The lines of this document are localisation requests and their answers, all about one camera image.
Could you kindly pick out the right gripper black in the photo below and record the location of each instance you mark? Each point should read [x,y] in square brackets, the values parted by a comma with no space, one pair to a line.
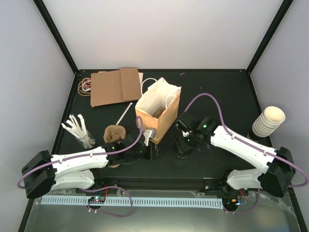
[180,139]

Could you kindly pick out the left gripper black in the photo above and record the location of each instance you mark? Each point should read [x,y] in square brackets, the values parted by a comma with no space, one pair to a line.
[152,153]

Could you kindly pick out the black printed coffee cup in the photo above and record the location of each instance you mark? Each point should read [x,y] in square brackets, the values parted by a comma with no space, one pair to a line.
[182,151]

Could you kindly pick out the single cardboard cup carrier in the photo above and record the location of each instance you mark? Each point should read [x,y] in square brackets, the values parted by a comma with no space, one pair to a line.
[159,112]

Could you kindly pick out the yellow paper takeout bag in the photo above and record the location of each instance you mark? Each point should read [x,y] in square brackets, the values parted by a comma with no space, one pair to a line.
[158,107]

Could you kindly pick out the cardboard cup carrier stack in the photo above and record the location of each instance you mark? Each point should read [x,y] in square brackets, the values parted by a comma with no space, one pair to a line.
[113,135]

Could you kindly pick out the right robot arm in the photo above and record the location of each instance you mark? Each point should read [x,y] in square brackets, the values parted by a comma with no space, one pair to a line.
[273,168]

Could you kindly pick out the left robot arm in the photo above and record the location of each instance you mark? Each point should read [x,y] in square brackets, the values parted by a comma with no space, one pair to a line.
[45,172]

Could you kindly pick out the black cup lid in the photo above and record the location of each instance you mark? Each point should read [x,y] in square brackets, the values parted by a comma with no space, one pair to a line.
[204,149]

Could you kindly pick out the white wrapped straw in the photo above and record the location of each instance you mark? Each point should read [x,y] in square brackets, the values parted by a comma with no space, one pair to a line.
[124,113]

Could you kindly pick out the cup of wrapped straws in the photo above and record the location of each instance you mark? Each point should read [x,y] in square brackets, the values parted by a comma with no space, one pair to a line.
[76,127]

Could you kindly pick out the stack of paper cups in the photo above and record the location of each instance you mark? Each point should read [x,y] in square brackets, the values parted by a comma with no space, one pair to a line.
[268,121]

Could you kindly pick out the brown flat paper bag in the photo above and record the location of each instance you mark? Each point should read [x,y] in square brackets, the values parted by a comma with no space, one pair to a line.
[112,87]

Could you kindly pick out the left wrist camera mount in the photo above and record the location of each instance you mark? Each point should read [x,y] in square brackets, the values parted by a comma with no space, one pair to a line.
[148,135]

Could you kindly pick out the white slotted cable duct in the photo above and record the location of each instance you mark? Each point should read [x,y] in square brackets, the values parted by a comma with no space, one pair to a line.
[134,201]

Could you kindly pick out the black frame post right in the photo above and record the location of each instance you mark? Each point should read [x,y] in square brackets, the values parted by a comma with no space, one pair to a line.
[279,16]

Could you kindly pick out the black frame post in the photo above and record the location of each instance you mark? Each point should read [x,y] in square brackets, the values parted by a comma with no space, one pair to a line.
[55,33]
[279,16]

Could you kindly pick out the black frame post left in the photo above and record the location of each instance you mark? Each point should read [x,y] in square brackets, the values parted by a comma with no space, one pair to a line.
[55,33]

